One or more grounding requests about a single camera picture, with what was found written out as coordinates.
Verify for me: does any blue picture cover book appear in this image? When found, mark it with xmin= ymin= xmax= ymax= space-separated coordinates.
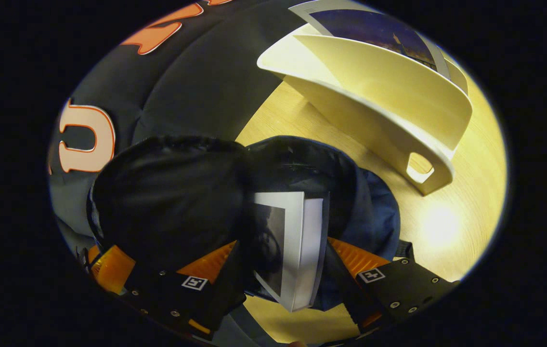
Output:
xmin=289 ymin=0 xmax=452 ymax=80

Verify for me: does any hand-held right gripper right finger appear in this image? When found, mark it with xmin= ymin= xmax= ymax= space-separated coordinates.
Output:
xmin=323 ymin=237 xmax=462 ymax=334

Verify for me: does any blue schoolbag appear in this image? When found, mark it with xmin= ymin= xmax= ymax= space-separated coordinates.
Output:
xmin=86 ymin=135 xmax=414 ymax=314

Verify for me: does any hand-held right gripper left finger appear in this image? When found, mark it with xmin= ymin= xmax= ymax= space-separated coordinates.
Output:
xmin=121 ymin=240 xmax=256 ymax=341

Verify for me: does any white bookshelf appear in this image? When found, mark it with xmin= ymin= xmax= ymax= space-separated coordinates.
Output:
xmin=257 ymin=22 xmax=474 ymax=196

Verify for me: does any grey picture cover book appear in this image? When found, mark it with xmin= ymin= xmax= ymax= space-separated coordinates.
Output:
xmin=249 ymin=191 xmax=330 ymax=313

